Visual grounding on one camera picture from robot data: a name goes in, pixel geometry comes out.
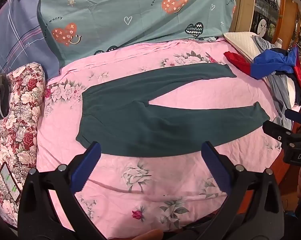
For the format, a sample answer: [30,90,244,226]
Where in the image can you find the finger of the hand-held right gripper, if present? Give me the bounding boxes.
[284,109,301,126]
[262,120,293,143]

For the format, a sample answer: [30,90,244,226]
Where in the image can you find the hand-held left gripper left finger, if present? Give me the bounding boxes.
[18,141,108,240]

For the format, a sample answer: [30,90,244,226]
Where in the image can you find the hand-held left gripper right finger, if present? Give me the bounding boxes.
[201,141,284,240]

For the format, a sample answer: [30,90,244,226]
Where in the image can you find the dark green pants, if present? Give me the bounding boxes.
[76,63,270,157]

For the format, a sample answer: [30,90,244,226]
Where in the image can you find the person's left hand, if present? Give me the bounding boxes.
[111,229,164,240]

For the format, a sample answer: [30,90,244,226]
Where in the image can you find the navy garment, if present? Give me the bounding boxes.
[273,70,301,105]

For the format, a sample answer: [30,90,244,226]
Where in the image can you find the grey blue garment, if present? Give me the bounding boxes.
[252,35,294,130]

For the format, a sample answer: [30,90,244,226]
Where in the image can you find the pink floral bedsheet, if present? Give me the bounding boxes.
[37,39,282,233]

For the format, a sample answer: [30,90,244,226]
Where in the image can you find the red and blue jacket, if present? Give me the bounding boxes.
[224,46,301,96]

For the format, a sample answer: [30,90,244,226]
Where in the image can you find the red floral pillow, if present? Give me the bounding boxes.
[0,62,46,228]

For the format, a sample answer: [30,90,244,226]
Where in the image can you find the smartphone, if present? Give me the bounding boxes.
[0,162,21,202]

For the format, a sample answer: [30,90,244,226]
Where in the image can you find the white quilted pillow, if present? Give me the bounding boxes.
[223,32,263,62]

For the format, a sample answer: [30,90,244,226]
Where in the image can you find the wooden display cabinet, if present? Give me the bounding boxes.
[229,0,301,63]

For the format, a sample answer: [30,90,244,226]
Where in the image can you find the purple plaid pillow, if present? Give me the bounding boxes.
[0,0,61,80]

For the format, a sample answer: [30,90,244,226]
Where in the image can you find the teal heart print quilt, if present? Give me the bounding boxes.
[23,0,237,67]

